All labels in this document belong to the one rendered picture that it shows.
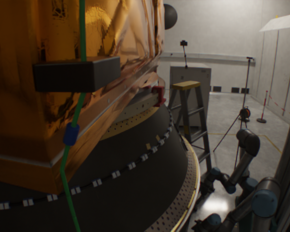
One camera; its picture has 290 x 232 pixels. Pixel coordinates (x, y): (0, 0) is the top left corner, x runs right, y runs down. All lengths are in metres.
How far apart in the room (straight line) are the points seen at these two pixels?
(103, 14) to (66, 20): 0.09
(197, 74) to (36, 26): 4.32
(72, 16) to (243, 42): 8.77
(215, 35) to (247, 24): 1.46
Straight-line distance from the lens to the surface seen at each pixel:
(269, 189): 1.01
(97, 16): 0.30
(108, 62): 0.22
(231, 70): 8.84
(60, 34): 0.24
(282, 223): 1.48
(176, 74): 4.43
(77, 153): 0.32
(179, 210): 1.01
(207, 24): 8.58
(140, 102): 0.81
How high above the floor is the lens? 1.94
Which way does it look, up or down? 20 degrees down
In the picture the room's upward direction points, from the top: straight up
